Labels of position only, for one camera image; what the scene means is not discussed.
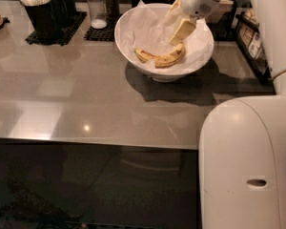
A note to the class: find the glass pepper shaker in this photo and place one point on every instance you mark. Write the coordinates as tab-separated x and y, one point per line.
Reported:
112	8

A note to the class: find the yellow spotted banana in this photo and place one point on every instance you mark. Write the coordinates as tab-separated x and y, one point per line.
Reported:
163	60

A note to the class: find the black cutlery holder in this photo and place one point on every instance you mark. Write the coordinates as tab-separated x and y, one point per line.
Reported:
44	23
63	11

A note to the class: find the black cutlery holder front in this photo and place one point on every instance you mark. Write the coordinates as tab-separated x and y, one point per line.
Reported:
44	23

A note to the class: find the black cutlery holder rear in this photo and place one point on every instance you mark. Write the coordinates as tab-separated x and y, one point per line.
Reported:
63	11

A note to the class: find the white paper liner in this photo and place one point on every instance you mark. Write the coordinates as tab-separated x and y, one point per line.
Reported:
149	32

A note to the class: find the black wire tea rack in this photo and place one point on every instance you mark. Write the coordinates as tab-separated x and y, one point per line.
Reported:
249	41

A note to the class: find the glass salt shaker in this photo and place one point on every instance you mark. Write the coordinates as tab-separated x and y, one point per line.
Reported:
97	14

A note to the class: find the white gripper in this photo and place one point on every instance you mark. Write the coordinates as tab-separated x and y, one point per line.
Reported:
198	0

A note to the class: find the white ceramic bowl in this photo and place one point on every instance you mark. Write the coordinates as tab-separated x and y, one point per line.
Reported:
134	26

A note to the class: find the black rubber mat centre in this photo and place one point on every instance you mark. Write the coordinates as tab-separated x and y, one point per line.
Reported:
106	34

